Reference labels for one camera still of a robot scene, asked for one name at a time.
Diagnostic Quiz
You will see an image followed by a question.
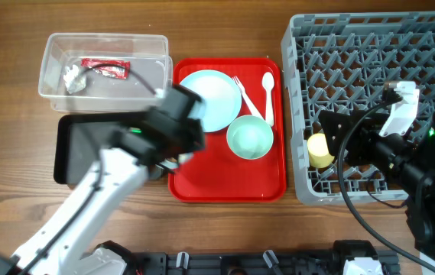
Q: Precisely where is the red snack wrapper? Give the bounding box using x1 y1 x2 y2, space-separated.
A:
81 58 130 79

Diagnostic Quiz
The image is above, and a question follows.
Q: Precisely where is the light blue bowl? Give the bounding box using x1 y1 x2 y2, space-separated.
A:
158 153 193 173

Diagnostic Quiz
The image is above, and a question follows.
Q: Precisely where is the crumpled white tissue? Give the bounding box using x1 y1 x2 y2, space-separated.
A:
63 64 86 94

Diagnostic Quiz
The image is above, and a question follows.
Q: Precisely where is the white plastic spoon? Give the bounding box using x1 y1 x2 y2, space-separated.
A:
261 72 274 127

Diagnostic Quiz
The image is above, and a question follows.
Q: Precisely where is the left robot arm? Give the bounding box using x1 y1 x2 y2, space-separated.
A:
0 84 205 274

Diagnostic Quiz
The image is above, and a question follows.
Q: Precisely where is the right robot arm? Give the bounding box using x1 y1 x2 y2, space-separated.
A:
319 111 435 262

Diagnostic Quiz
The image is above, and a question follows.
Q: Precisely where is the mint green bowl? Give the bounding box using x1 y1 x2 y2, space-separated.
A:
226 115 274 160

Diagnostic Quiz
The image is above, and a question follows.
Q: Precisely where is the grey dishwasher rack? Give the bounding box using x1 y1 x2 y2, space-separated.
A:
281 11 435 205

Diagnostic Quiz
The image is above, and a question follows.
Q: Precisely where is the light blue plate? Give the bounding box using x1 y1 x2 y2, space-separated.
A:
180 70 242 133

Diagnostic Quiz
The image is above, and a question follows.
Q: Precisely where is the clear plastic waste bin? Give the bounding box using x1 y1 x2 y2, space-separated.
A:
38 33 173 112

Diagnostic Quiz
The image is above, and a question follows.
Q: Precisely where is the black waste tray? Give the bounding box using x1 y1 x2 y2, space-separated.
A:
54 112 164 185

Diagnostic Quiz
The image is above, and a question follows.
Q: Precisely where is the red serving tray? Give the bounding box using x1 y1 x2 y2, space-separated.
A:
168 57 287 203

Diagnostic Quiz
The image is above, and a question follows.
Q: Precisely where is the yellow plastic cup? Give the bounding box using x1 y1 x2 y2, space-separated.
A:
307 133 334 169

